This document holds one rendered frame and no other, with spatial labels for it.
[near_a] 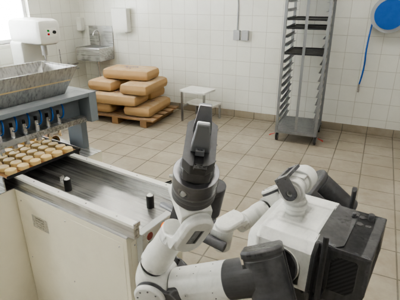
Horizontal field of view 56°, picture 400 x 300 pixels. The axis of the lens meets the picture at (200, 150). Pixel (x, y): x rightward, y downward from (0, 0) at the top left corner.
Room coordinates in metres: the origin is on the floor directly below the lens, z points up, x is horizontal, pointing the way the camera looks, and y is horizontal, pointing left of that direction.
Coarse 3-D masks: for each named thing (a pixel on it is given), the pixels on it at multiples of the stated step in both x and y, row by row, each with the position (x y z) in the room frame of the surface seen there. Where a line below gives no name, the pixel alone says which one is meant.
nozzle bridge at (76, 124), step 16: (64, 96) 1.81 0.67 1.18; (80, 96) 1.84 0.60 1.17; (0, 112) 1.53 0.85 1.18; (16, 112) 1.55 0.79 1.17; (32, 112) 1.71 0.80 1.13; (48, 112) 1.78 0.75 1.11; (64, 112) 1.85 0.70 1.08; (80, 112) 1.93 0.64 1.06; (96, 112) 1.92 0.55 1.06; (0, 128) 1.57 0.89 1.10; (32, 128) 1.69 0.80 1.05; (48, 128) 1.71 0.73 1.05; (64, 128) 1.78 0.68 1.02; (80, 128) 1.96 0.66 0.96; (0, 144) 1.51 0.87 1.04; (16, 144) 1.57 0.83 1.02; (80, 144) 1.97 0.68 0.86
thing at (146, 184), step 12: (72, 156) 1.71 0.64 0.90; (84, 168) 1.67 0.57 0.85; (96, 168) 1.62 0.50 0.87; (108, 168) 1.57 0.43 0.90; (120, 168) 1.57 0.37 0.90; (120, 180) 1.54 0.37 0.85; (132, 180) 1.49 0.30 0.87; (144, 180) 1.45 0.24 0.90; (156, 180) 1.44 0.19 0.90; (156, 192) 1.42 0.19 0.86; (168, 192) 1.38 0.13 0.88
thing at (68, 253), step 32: (96, 192) 1.45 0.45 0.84; (128, 192) 1.45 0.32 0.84; (32, 224) 1.43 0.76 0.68; (64, 224) 1.30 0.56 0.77; (96, 224) 1.20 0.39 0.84; (32, 256) 1.46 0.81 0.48; (64, 256) 1.32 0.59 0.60; (96, 256) 1.20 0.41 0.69; (128, 256) 1.11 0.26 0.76; (64, 288) 1.34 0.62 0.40; (96, 288) 1.22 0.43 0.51; (128, 288) 1.12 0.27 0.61
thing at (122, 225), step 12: (12, 180) 1.50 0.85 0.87; (24, 180) 1.45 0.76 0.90; (36, 180) 1.44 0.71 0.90; (36, 192) 1.41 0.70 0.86; (48, 192) 1.36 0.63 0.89; (60, 192) 1.34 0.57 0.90; (60, 204) 1.32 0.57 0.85; (72, 204) 1.28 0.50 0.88; (84, 204) 1.25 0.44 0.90; (84, 216) 1.24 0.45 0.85; (96, 216) 1.20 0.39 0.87; (108, 216) 1.17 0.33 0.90; (120, 216) 1.16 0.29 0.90; (108, 228) 1.17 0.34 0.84; (120, 228) 1.14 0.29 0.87; (132, 228) 1.10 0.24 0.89
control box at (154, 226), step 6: (162, 216) 1.26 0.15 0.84; (168, 216) 1.26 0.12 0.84; (150, 222) 1.22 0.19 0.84; (156, 222) 1.22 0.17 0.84; (162, 222) 1.23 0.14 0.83; (144, 228) 1.18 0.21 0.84; (150, 228) 1.18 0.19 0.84; (156, 228) 1.20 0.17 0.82; (144, 234) 1.14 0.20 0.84; (156, 234) 1.20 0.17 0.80; (138, 240) 1.14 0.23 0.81; (144, 240) 1.14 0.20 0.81; (150, 240) 1.17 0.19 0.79; (138, 246) 1.14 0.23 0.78; (144, 246) 1.14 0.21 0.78; (138, 252) 1.15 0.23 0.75; (138, 258) 1.15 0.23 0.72
